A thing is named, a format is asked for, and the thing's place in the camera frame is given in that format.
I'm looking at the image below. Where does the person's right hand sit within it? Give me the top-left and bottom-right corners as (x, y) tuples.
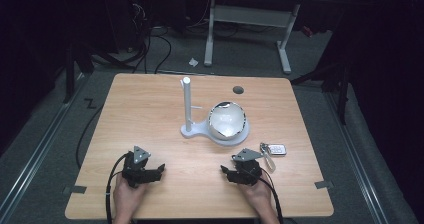
(238, 173), (274, 216)

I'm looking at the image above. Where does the silver car key fob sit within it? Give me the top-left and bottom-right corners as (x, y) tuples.
(267, 143), (288, 157)

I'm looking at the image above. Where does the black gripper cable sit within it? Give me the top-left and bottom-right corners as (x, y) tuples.
(256, 174), (285, 224)
(105, 152), (130, 224)

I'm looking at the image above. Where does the grey key strap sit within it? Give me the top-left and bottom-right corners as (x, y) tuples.
(262, 150), (278, 174)

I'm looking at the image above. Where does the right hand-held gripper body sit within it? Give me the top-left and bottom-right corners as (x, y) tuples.
(231, 147), (264, 187)

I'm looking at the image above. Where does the grey tape piece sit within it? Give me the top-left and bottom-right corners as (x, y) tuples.
(314, 180), (335, 190)
(62, 185), (88, 196)

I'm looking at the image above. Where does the white-legged background desk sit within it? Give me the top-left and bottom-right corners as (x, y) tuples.
(202, 0), (345, 75)

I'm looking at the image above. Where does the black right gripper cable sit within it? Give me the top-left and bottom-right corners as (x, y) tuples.
(256, 174), (285, 224)

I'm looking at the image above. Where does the white stand with pole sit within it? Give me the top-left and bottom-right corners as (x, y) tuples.
(179, 76), (251, 148)

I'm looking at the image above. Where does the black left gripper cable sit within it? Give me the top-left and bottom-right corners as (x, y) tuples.
(105, 152), (130, 224)

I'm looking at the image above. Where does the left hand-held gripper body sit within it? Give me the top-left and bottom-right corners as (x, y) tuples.
(121, 145), (157, 189)

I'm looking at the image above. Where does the bundle of black floor cables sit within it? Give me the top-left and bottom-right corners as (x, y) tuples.
(131, 3), (173, 75)

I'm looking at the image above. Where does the dark metal stand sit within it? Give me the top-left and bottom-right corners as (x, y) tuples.
(62, 42), (96, 104)
(289, 58), (353, 126)

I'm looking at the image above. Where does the black floor cable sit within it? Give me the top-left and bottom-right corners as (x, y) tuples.
(75, 103), (105, 170)

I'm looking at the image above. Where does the metal floor rail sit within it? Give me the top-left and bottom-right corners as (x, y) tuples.
(324, 90), (391, 224)
(0, 75), (88, 218)

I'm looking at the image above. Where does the white bowl with metallic rim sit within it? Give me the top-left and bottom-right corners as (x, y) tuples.
(207, 101), (248, 141)

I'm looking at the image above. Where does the person's left hand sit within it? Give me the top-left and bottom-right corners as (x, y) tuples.
(112, 174), (148, 220)

